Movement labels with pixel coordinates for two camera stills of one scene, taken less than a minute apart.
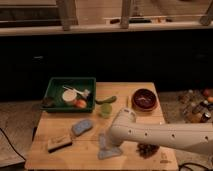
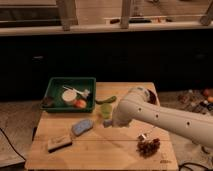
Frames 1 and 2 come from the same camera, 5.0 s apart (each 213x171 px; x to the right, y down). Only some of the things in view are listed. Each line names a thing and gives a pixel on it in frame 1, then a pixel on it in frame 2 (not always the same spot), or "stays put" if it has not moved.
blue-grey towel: x=104 y=151 -> x=107 y=123
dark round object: x=47 y=102 stays put
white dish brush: x=83 y=93 stays put
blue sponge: x=81 y=127 stays put
